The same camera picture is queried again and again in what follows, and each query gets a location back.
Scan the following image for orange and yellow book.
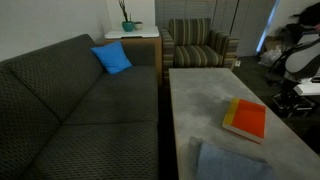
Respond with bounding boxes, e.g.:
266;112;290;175
222;98;266;144

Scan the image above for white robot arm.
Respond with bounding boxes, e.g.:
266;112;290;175
265;34;320;84

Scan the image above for grey coffee table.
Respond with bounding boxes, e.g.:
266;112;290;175
169;68;320;180

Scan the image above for wooden side table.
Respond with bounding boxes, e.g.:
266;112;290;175
120;37;163;86

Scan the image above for striped armchair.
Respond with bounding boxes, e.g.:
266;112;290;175
160;18;239;87

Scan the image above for white board on side table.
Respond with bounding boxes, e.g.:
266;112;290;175
104;26;159;39

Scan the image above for blue cushion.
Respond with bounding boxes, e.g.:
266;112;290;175
91;41;132;74

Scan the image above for small white plant pot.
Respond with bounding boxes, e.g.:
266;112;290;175
134;22;143;30

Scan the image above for teal plant pot with plant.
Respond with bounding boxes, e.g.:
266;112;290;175
118;0;134;32

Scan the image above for folded blue-grey towel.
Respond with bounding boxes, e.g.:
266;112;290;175
189;137;276;180

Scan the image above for dark grey patterned sofa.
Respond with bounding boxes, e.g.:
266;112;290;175
0;34;159;180

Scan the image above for window blinds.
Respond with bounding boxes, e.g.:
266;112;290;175
155;0;278;57

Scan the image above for white plastic bag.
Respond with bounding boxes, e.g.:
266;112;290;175
259;49;282;67

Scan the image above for black box on floor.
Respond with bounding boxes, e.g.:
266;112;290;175
272;92;319;118

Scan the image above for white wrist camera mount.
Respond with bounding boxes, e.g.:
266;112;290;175
294;83;320;96

